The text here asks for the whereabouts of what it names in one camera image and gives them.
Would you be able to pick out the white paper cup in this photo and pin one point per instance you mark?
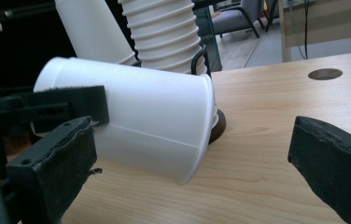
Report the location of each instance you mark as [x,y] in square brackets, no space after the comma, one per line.
[151,109]

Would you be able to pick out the short stack of white cups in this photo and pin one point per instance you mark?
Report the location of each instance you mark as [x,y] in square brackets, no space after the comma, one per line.
[92,28]

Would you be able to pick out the light wooden furniture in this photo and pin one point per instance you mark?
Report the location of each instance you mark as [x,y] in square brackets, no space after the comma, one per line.
[329,21]

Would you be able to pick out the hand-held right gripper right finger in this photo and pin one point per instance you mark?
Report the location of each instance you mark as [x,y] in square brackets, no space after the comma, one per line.
[338,168]

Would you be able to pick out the grey armchair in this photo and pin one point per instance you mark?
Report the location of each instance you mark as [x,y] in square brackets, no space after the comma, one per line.
[229,17]

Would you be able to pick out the tall stack of white cups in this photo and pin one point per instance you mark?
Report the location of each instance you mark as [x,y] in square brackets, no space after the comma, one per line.
[164,31]

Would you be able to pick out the round dark table hole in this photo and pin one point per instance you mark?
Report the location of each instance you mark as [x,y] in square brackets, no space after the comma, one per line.
[325,74]

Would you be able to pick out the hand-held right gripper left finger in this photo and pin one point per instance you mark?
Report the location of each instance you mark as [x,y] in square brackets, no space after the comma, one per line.
[55,168]

